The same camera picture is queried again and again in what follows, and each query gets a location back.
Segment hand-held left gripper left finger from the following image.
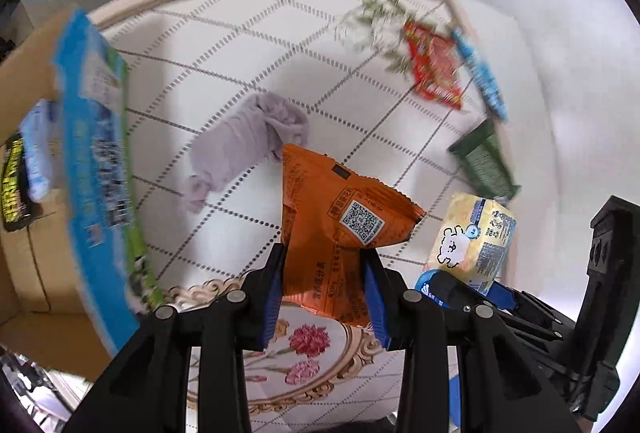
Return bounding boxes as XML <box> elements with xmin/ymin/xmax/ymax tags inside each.
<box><xmin>65</xmin><ymin>243</ymin><xmax>287</xmax><ymax>433</ymax></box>

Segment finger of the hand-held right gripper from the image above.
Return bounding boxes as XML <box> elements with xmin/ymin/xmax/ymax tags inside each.
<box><xmin>487</xmin><ymin>282</ymin><xmax>578</xmax><ymax>356</ymax></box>
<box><xmin>414</xmin><ymin>269</ymin><xmax>497</xmax><ymax>314</ymax></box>

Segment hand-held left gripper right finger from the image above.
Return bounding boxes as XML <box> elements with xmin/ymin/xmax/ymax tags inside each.
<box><xmin>361</xmin><ymin>250</ymin><xmax>583</xmax><ymax>433</ymax></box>

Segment yellow tissue pack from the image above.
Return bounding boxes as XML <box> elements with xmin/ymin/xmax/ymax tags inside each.
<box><xmin>426</xmin><ymin>193</ymin><xmax>518</xmax><ymax>296</ymax></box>

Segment orange snack packet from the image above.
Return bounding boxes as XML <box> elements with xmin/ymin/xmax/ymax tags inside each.
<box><xmin>280</xmin><ymin>143</ymin><xmax>427</xmax><ymax>329</ymax></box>

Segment cardboard box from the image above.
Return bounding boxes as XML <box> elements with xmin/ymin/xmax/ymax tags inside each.
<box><xmin>0</xmin><ymin>8</ymin><xmax>146</xmax><ymax>384</ymax></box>

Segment lavender cloth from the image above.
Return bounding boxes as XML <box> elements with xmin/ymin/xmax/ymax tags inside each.
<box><xmin>182</xmin><ymin>93</ymin><xmax>311</xmax><ymax>214</ymax></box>

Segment blue white packet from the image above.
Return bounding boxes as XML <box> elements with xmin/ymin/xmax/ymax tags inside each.
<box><xmin>450</xmin><ymin>27</ymin><xmax>508</xmax><ymax>121</ymax></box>

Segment large blue green packet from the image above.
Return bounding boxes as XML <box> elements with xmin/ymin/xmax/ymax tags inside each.
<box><xmin>52</xmin><ymin>8</ymin><xmax>166</xmax><ymax>356</ymax></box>

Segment red snack packet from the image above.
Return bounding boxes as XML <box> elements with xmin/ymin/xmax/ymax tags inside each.
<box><xmin>402</xmin><ymin>20</ymin><xmax>466</xmax><ymax>111</ymax></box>

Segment white quilted floral tablecloth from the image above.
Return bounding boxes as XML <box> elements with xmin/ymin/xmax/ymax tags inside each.
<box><xmin>95</xmin><ymin>0</ymin><xmax>521</xmax><ymax>433</ymax></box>

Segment white green leaf-print packet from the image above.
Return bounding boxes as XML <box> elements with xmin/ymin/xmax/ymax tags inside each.
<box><xmin>335</xmin><ymin>0</ymin><xmax>417</xmax><ymax>75</ymax></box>

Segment light blue packet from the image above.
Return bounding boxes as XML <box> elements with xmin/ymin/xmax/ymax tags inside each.
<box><xmin>20</xmin><ymin>99</ymin><xmax>63</xmax><ymax>201</ymax></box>

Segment black yellow packet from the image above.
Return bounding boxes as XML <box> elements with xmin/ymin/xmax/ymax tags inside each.
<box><xmin>0</xmin><ymin>133</ymin><xmax>47</xmax><ymax>234</ymax></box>

